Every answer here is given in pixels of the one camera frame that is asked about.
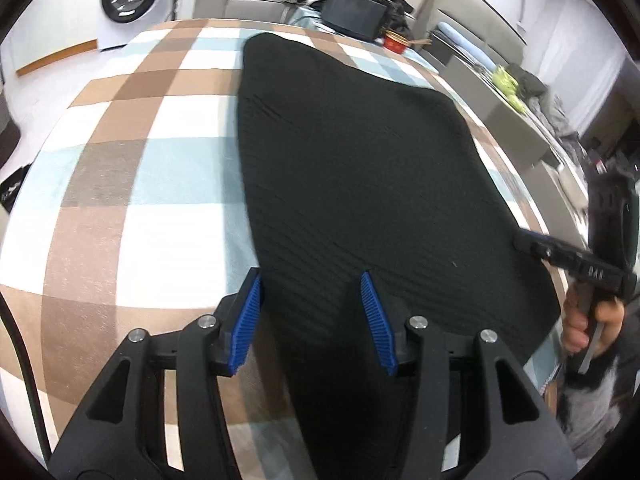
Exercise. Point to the checked tablecloth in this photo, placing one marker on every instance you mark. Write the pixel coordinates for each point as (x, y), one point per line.
(150, 160)

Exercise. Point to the person's right forearm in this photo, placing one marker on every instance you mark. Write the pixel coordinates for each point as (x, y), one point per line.
(600, 410)

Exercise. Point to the red bowl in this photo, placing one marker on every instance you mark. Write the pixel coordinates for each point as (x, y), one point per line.
(395, 44)

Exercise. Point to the yellow green cloth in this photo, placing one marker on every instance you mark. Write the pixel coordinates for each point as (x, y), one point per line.
(507, 87)

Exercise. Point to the black microwave oven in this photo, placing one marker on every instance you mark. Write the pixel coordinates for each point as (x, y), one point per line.
(350, 10)

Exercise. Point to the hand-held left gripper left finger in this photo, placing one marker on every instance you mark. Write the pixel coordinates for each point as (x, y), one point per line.
(245, 325)

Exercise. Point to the person's right hand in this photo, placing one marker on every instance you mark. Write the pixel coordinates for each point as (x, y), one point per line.
(575, 330)

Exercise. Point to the grey upholstered ottoman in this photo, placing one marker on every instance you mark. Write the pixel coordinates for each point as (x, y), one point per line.
(550, 190)
(490, 120)

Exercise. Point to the wooden chopsticks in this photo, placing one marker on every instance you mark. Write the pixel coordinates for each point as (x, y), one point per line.
(420, 41)

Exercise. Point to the grey clothes pile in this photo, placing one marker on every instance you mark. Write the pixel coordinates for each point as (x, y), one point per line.
(550, 110)

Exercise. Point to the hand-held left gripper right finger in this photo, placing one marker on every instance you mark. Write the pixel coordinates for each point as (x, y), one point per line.
(379, 325)

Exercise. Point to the black knit sweater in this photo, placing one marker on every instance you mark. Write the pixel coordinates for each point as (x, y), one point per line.
(350, 160)

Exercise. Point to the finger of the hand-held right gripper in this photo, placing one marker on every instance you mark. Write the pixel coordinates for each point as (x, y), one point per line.
(540, 245)

